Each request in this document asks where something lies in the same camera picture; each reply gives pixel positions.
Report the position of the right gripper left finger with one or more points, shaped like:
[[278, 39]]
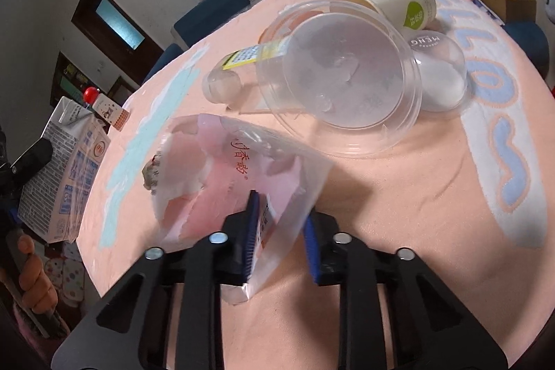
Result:
[[129, 327]]

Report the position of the white milk carton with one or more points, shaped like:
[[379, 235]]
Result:
[[52, 204]]

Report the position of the person's left hand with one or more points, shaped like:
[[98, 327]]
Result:
[[40, 295]]

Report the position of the dark wooden door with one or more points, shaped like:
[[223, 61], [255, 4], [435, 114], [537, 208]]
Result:
[[117, 36]]

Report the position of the clear bottle yellow label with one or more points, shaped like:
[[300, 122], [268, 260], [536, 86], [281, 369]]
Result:
[[233, 81]]

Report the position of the small clear dome lid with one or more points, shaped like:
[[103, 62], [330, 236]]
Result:
[[443, 73]]

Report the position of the dark display cabinet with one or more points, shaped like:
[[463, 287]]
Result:
[[69, 82]]

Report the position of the white paper cup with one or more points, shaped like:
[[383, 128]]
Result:
[[411, 14]]

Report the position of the pink plastic bag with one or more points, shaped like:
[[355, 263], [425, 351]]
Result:
[[204, 170]]

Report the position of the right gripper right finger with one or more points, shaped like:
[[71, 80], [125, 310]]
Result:
[[393, 307]]

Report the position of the pink blanket table cover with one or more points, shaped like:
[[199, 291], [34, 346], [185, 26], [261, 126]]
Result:
[[472, 195]]

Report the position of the red-capped white bottle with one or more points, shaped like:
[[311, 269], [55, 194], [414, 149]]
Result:
[[109, 110]]

